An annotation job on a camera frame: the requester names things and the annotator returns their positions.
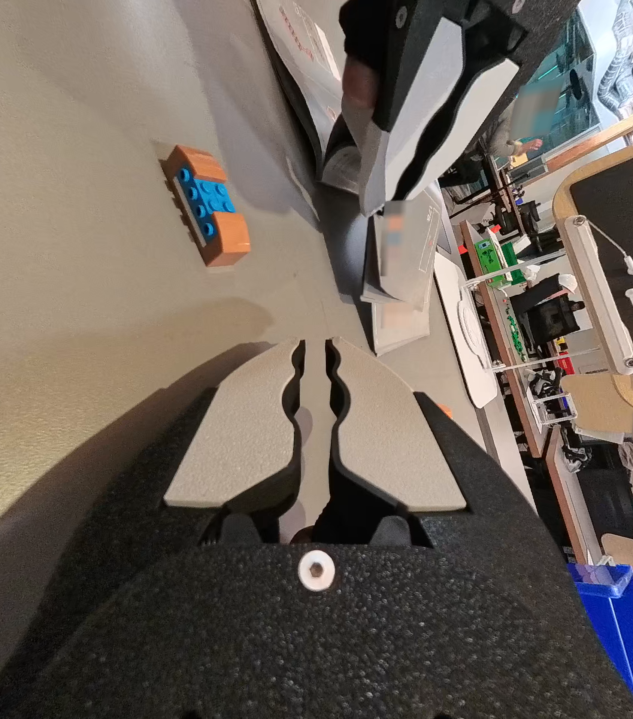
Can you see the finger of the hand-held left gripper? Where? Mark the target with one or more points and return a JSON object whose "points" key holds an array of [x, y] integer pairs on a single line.
{"points": [[474, 112], [423, 101]]}

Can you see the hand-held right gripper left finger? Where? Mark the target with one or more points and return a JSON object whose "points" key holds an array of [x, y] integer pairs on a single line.
{"points": [[238, 444]]}

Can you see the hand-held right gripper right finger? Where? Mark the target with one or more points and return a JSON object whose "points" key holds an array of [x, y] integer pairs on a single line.
{"points": [[395, 449]]}

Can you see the white instruction booklet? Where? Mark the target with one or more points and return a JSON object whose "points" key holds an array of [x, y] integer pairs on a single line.
{"points": [[299, 73]]}

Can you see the brown white blue brick assembly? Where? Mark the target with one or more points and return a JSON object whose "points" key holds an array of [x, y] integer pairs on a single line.
{"points": [[210, 196]]}

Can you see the long wooden table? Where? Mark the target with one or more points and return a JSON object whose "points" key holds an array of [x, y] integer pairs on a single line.
{"points": [[519, 393]]}

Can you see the green cardboard box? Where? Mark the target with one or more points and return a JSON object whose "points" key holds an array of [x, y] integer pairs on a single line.
{"points": [[493, 255]]}

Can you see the black desktop machine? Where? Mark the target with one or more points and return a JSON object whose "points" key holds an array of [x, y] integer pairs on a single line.
{"points": [[547, 314]]}

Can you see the wood-edged black panel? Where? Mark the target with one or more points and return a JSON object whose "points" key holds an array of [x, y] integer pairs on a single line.
{"points": [[631, 253]]}

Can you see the blue plastic bin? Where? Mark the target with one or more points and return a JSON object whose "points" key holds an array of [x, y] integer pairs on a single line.
{"points": [[620, 646]]}

